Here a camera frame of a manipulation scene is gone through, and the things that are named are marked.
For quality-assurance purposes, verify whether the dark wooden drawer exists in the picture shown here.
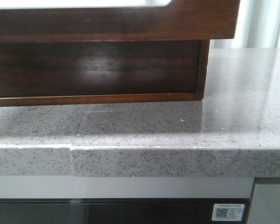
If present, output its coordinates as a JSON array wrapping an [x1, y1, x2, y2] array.
[[0, 39, 200, 98], [0, 0, 239, 43]]

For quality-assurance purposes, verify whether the dark wooden drawer cabinet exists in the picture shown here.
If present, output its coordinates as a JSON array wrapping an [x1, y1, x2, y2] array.
[[0, 38, 210, 107]]

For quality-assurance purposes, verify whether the white QR code sticker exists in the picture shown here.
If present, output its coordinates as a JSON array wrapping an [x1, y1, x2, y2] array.
[[211, 203, 245, 222]]

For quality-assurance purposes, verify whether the grey cabinet door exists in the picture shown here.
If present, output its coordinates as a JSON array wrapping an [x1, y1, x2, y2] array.
[[247, 178, 280, 224]]

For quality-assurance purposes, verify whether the black glass appliance front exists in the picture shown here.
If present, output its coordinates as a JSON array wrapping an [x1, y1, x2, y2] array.
[[0, 198, 250, 224]]

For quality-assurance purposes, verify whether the white plastic tray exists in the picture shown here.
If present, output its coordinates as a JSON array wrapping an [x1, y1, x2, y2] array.
[[0, 0, 171, 10]]

